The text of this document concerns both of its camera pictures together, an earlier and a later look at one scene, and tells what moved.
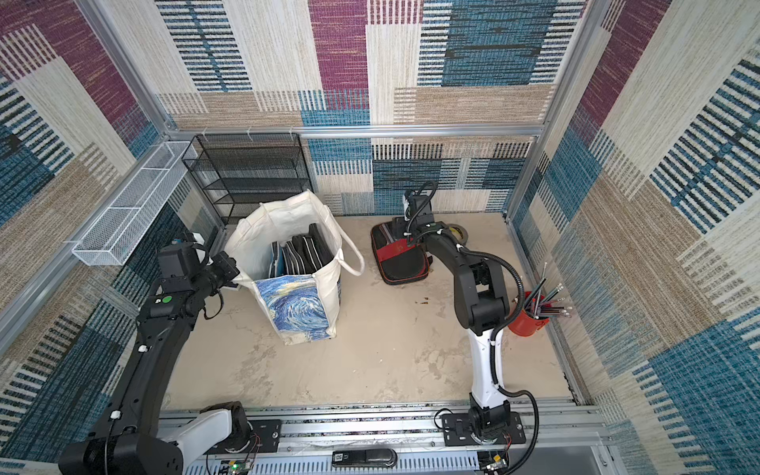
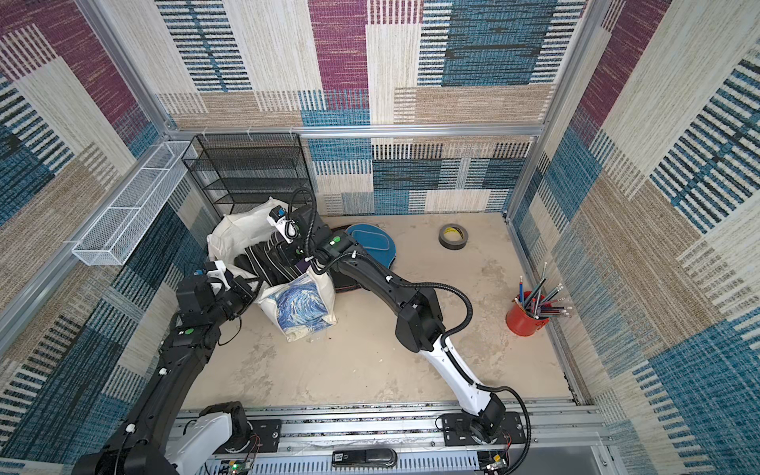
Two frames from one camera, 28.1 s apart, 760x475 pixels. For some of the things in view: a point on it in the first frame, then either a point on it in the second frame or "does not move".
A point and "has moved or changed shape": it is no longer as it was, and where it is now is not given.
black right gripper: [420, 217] to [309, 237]
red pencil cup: [525, 325] does not move
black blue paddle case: [279, 265] to [375, 240]
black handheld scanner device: [378, 457] does not move
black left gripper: [228, 264] to [239, 287]
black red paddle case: [399, 262] to [341, 281]
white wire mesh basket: [119, 232] does not move
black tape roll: [459, 233] does not move
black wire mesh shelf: [241, 171] does not move
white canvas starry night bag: [292, 252] has moved or changed shape
